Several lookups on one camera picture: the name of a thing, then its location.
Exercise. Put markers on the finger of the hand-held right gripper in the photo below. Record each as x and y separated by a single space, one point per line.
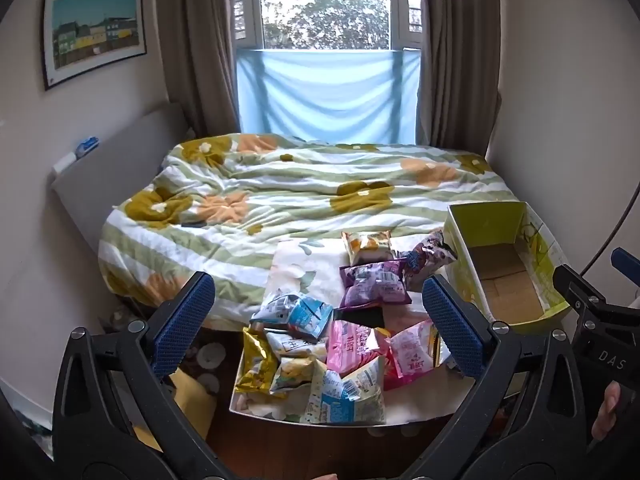
577 285
626 262

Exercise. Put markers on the large blue-white snack packet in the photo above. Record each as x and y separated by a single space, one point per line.
345 400

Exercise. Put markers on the light blue cloth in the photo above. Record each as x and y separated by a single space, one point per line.
325 95

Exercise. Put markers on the white snack packet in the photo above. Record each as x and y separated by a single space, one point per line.
295 344

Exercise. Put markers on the framed wall picture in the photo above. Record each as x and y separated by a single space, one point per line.
95 32

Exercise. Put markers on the yellow-green cardboard box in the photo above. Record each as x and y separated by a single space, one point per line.
465 270

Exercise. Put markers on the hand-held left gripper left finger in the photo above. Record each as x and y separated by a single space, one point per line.
184 321

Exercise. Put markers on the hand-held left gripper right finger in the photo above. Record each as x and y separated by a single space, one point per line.
452 331

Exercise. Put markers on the chocolate cereal snack packet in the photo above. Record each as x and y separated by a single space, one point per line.
427 260

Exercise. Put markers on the grey headboard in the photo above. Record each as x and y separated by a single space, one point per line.
100 180

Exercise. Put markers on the brown curtain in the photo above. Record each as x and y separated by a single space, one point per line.
455 50
200 45

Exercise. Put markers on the yellow paper bag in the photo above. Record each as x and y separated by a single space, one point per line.
192 410

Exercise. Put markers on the window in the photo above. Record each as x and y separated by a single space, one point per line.
325 5

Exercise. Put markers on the pink snack packet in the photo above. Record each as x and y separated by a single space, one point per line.
350 347
410 360

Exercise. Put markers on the small blue-white snack packet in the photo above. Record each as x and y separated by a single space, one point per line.
270 310
310 317

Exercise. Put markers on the person's right hand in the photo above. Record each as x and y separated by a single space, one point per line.
607 410

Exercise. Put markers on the green striped floral blanket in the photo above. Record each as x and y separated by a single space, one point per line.
280 195

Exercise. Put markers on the gold snack packet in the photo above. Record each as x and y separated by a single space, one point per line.
255 365

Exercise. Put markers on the brown floral floor mat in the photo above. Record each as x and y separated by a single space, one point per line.
212 355

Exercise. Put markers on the bread snack packet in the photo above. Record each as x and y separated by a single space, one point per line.
367 247

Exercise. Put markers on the purple snack packet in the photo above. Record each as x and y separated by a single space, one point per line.
375 285

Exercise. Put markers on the yellow-white snack packet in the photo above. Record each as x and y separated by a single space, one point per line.
295 380

